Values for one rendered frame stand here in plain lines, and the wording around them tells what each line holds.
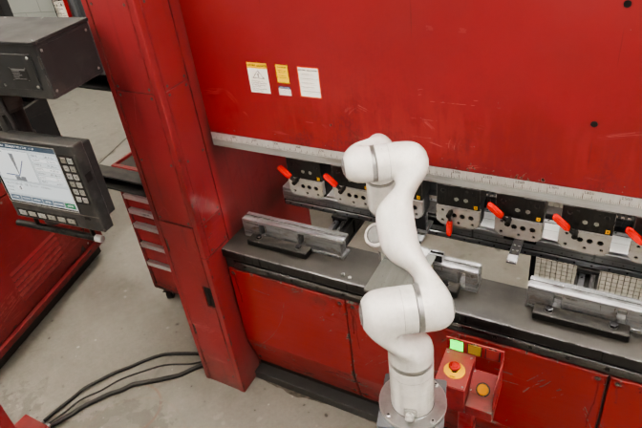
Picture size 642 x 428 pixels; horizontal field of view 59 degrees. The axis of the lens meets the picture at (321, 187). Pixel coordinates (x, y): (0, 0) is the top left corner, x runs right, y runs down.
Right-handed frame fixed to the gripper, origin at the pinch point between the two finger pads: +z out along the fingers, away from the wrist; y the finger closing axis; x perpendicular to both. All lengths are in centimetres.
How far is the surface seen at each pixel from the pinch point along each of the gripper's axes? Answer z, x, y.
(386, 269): -3.4, 7.8, 4.6
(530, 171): -25, -34, -38
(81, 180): -75, 20, 90
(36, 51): -107, -11, 92
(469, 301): 13.8, 6.8, -22.9
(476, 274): 10.3, -2.9, -22.9
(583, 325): 15, 1, -61
